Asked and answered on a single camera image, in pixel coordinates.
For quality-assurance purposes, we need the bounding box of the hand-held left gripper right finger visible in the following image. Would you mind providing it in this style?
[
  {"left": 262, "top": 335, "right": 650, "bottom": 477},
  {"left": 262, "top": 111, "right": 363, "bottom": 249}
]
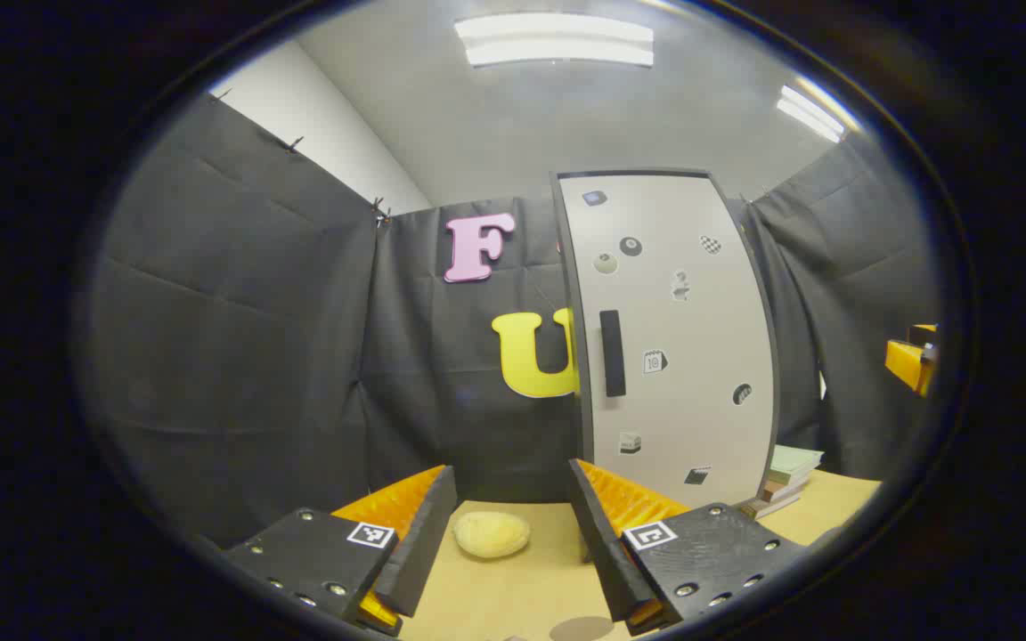
[{"left": 566, "top": 458, "right": 808, "bottom": 637}]

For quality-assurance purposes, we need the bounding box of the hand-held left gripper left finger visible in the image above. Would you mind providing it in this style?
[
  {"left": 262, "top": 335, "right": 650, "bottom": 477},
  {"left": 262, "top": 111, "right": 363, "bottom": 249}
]
[{"left": 224, "top": 465, "right": 459, "bottom": 637}]

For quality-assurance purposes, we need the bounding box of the grey cabinet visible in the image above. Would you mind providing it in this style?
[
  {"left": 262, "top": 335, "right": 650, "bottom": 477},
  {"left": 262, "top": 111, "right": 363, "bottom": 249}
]
[{"left": 551, "top": 167, "right": 783, "bottom": 515}]

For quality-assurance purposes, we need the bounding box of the black cabinet door handle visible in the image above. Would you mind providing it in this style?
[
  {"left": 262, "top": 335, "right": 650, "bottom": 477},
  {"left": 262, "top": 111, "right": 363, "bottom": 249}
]
[{"left": 599, "top": 310, "right": 627, "bottom": 398}]

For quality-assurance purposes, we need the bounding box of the white cabinet door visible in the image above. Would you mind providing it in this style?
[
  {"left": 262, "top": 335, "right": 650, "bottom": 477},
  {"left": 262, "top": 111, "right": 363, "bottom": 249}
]
[{"left": 558, "top": 174, "right": 777, "bottom": 510}]

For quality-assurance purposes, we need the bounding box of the yellow round sponge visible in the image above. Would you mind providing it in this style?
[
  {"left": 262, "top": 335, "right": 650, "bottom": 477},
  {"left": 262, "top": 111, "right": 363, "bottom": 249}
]
[{"left": 452, "top": 510, "right": 532, "bottom": 560}]

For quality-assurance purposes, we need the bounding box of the green book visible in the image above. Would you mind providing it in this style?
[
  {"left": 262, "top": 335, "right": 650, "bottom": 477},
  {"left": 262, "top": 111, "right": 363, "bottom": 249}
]
[{"left": 767, "top": 445, "right": 826, "bottom": 486}]

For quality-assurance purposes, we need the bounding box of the grey book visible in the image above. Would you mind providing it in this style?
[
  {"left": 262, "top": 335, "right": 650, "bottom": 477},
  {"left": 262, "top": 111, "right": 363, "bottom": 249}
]
[{"left": 738, "top": 490, "right": 803, "bottom": 520}]

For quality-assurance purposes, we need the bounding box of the brown book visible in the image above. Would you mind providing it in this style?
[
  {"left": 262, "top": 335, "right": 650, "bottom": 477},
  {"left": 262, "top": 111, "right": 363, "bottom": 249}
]
[{"left": 761, "top": 476, "right": 812, "bottom": 504}]

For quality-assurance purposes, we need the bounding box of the black backdrop cloth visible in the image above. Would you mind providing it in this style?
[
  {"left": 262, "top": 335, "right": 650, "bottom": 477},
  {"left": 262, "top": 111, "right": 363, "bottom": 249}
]
[{"left": 90, "top": 93, "right": 941, "bottom": 548}]

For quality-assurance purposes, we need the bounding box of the small ceiling light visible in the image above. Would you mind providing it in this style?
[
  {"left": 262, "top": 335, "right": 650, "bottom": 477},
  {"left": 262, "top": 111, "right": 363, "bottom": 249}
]
[{"left": 776, "top": 82, "right": 848, "bottom": 145}]

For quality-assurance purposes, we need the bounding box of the long ceiling light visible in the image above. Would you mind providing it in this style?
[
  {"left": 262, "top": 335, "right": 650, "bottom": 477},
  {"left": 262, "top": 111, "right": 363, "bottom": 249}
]
[{"left": 453, "top": 12, "right": 656, "bottom": 69}]

